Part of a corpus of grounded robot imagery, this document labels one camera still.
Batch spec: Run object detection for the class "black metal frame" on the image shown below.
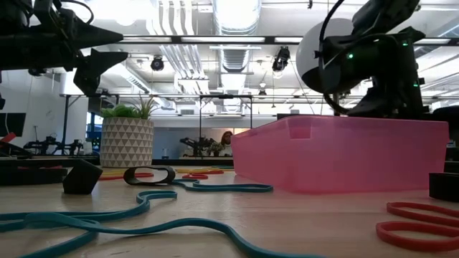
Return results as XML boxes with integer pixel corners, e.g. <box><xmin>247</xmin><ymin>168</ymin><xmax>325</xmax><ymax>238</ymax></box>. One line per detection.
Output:
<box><xmin>59</xmin><ymin>92</ymin><xmax>121</xmax><ymax>157</ymax></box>

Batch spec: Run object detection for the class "black wedge block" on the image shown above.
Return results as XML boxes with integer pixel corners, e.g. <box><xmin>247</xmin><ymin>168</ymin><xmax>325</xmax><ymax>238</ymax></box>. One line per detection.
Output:
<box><xmin>62</xmin><ymin>158</ymin><xmax>104</xmax><ymax>196</ymax></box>

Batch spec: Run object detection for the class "person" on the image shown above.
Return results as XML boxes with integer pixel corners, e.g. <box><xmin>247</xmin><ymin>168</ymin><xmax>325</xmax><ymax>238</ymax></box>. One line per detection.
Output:
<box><xmin>219</xmin><ymin>130</ymin><xmax>235</xmax><ymax>158</ymax></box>

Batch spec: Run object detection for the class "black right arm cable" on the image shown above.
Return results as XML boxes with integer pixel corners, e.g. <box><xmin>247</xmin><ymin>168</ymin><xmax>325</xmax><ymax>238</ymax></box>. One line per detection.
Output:
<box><xmin>318</xmin><ymin>0</ymin><xmax>347</xmax><ymax>116</ymax></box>

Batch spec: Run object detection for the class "white and black globe lamp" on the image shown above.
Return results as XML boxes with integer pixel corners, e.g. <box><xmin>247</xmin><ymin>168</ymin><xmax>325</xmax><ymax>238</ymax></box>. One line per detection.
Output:
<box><xmin>295</xmin><ymin>17</ymin><xmax>356</xmax><ymax>118</ymax></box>

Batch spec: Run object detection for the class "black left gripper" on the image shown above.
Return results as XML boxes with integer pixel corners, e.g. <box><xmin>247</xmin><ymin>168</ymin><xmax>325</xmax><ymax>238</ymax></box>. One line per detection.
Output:
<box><xmin>0</xmin><ymin>25</ymin><xmax>129</xmax><ymax>97</ymax></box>

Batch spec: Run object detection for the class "triangle-patterned plant pot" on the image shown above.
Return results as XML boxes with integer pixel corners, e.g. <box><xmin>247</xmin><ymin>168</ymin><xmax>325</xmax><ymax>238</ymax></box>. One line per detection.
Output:
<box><xmin>99</xmin><ymin>116</ymin><xmax>155</xmax><ymax>168</ymax></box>

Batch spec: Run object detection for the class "black monitor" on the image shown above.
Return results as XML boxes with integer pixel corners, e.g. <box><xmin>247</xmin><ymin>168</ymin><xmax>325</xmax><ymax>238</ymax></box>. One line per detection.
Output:
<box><xmin>276</xmin><ymin>113</ymin><xmax>336</xmax><ymax>121</ymax></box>
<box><xmin>0</xmin><ymin>112</ymin><xmax>27</xmax><ymax>138</ymax></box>

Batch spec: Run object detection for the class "pink translucent plastic bin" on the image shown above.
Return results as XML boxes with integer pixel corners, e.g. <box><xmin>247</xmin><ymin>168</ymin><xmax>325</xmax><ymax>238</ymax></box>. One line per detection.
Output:
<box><xmin>230</xmin><ymin>115</ymin><xmax>450</xmax><ymax>195</ymax></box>

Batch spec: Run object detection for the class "small background plant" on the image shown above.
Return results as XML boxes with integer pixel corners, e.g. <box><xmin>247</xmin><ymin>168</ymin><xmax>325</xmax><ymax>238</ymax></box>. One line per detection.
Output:
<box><xmin>209</xmin><ymin>141</ymin><xmax>224</xmax><ymax>157</ymax></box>

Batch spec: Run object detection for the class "green potted plant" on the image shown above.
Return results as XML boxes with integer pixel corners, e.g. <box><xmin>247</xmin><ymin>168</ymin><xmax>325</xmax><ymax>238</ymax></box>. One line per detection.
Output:
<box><xmin>100</xmin><ymin>93</ymin><xmax>161</xmax><ymax>120</ymax></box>

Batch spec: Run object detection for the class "silver ceiling air duct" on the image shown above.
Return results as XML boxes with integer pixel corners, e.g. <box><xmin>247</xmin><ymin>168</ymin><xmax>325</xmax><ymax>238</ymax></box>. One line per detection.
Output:
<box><xmin>211</xmin><ymin>0</ymin><xmax>262</xmax><ymax>75</ymax></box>

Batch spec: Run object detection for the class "black table edge rail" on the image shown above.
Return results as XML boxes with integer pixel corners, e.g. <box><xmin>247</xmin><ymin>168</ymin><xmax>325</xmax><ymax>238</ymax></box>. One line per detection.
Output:
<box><xmin>0</xmin><ymin>156</ymin><xmax>234</xmax><ymax>168</ymax></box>

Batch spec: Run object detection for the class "black overhead light beam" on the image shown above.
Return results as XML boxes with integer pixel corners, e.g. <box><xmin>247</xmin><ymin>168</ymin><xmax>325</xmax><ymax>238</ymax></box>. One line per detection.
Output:
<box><xmin>118</xmin><ymin>34</ymin><xmax>459</xmax><ymax>47</ymax></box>

